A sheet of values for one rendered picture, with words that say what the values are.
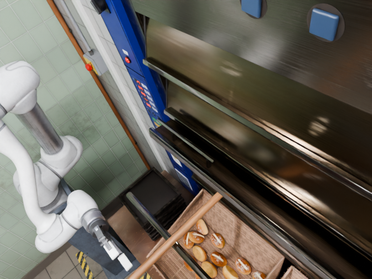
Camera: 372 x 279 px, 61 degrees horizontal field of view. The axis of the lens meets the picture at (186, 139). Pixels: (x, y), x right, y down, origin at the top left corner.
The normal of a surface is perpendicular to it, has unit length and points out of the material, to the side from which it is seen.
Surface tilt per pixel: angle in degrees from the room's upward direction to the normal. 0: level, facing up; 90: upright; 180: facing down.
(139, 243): 0
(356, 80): 90
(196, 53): 70
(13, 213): 90
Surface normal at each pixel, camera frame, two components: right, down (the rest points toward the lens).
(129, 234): -0.23, -0.61
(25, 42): 0.65, 0.48
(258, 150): -0.76, 0.38
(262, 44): -0.73, 0.62
